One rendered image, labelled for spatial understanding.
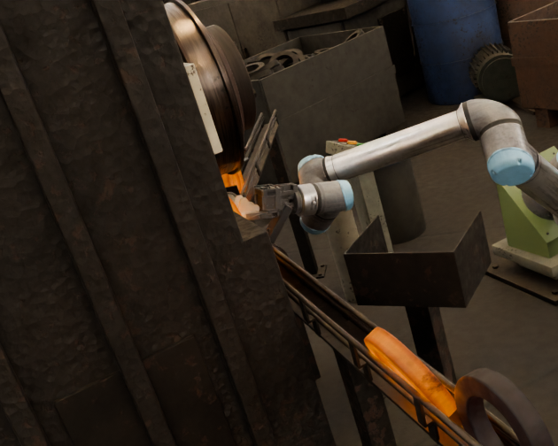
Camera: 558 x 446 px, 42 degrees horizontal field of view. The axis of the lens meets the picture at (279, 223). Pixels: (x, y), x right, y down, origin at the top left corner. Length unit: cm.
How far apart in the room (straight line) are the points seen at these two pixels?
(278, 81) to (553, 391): 245
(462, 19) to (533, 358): 319
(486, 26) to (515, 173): 333
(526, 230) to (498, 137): 79
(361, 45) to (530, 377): 269
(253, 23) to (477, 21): 181
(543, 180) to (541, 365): 60
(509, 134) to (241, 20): 433
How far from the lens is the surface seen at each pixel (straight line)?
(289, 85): 419
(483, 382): 110
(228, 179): 244
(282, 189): 203
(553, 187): 226
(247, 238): 152
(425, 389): 120
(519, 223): 281
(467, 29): 526
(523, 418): 107
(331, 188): 209
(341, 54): 446
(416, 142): 216
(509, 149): 204
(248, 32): 615
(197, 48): 173
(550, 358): 247
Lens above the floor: 141
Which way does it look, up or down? 20 degrees down
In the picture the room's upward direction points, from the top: 17 degrees counter-clockwise
